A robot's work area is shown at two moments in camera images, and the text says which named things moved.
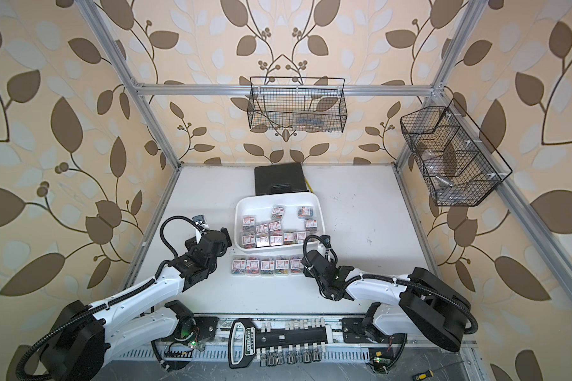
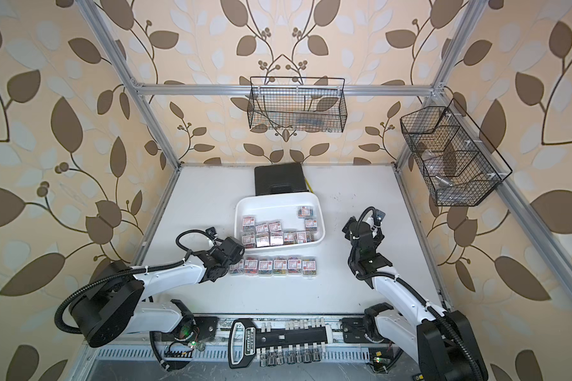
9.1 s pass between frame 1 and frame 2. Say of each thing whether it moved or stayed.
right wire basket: stayed
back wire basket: stayed
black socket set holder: stayed
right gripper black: moved
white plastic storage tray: stayed
